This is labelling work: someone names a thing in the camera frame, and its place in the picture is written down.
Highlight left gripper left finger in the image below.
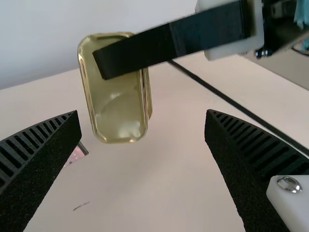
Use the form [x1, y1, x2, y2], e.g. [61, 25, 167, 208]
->
[0, 110, 82, 232]

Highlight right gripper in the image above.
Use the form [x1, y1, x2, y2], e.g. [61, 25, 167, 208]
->
[254, 0, 309, 60]

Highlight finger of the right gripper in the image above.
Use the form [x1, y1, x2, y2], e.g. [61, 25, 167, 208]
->
[92, 0, 264, 81]

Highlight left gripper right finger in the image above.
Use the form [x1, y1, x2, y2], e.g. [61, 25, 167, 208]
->
[204, 109, 309, 232]

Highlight gold rectangular tin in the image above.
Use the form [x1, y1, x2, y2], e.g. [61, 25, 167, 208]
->
[77, 31, 154, 145]

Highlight black strip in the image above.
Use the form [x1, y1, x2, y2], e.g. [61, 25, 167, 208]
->
[168, 59, 309, 160]

